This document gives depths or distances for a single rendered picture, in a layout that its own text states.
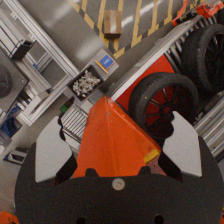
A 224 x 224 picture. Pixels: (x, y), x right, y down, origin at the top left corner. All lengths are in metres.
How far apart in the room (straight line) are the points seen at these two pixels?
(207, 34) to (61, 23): 1.37
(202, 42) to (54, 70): 1.30
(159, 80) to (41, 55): 1.05
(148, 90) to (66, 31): 1.03
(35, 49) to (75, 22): 0.50
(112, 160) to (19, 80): 0.46
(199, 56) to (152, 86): 0.49
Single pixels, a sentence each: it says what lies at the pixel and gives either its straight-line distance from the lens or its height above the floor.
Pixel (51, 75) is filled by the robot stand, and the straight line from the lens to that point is 1.12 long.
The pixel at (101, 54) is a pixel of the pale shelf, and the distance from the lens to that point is 0.77.
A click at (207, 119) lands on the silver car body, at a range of 0.83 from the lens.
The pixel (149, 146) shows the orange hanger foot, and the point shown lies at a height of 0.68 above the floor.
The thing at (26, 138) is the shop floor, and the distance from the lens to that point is 1.95.
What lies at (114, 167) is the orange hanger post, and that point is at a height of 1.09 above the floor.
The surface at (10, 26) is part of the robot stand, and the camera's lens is 0.70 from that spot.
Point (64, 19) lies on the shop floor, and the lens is 1.39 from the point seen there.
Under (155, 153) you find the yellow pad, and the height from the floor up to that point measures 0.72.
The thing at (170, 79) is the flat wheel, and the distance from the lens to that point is 0.87.
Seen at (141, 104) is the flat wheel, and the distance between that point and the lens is 0.81.
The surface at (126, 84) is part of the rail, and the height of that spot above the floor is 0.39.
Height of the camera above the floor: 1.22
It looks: 67 degrees down
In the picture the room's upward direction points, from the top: 166 degrees clockwise
